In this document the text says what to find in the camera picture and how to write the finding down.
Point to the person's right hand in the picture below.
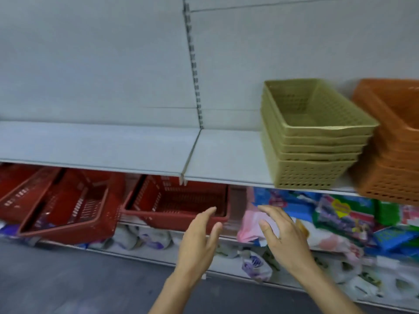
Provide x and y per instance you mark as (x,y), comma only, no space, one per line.
(289,245)

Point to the person's left hand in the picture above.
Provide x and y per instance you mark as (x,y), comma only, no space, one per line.
(193,248)

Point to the person's left thumb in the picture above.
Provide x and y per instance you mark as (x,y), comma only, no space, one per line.
(216,235)

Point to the person's right thumb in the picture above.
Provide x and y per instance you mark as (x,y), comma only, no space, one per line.
(268,233)

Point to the person's left forearm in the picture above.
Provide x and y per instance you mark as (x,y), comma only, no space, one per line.
(178,294)

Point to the person's right forearm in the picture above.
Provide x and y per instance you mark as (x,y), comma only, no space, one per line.
(322,291)

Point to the pink plastic packet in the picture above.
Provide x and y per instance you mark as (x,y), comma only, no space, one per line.
(250,227)

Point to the red plastic shopping basket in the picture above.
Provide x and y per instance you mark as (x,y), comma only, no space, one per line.
(183,199)
(81,225)
(19,199)

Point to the row of white tissue packs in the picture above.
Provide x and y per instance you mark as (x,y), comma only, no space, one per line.
(154,238)

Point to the green perforated plastic basket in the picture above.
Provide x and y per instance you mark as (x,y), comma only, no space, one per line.
(322,148)
(327,140)
(307,174)
(317,156)
(327,125)

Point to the grey metal shelf board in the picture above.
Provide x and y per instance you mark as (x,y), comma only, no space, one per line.
(229,156)
(98,143)

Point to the pile of colourful packets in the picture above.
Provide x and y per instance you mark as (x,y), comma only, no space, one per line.
(347,219)

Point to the orange perforated plastic basket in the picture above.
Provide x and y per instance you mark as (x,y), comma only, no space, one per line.
(386,186)
(397,147)
(397,107)
(397,161)

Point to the slotted metal shelf upright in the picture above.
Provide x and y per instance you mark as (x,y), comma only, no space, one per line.
(193,62)

